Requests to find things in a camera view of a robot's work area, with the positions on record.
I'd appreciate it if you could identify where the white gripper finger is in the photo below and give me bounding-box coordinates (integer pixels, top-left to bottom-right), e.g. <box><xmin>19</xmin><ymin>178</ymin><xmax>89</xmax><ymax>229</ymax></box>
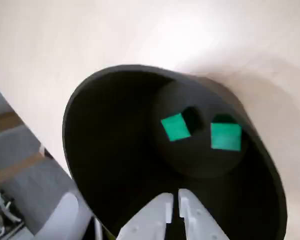
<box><xmin>178</xmin><ymin>188</ymin><xmax>230</xmax><ymax>240</ymax></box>
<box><xmin>116</xmin><ymin>191</ymin><xmax>176</xmax><ymax>240</ymax></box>

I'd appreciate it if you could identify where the green cube block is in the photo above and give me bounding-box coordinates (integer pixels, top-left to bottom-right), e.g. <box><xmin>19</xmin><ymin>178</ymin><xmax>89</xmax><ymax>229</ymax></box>
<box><xmin>210</xmin><ymin>113</ymin><xmax>242</xmax><ymax>152</ymax></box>
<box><xmin>160</xmin><ymin>106</ymin><xmax>205</xmax><ymax>143</ymax></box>

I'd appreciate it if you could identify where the black round pot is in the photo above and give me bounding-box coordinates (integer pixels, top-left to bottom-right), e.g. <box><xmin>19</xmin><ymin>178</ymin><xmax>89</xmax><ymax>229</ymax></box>
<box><xmin>61</xmin><ymin>64</ymin><xmax>288</xmax><ymax>240</ymax></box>

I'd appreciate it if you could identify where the light grey rounded object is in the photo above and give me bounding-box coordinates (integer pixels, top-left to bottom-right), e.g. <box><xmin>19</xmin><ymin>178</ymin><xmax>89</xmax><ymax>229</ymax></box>
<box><xmin>33</xmin><ymin>191</ymin><xmax>94</xmax><ymax>240</ymax></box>

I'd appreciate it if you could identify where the brown wooden beam frame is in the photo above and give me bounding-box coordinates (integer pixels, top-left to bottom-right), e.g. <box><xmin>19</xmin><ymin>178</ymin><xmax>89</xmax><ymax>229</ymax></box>
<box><xmin>0</xmin><ymin>111</ymin><xmax>46</xmax><ymax>187</ymax></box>

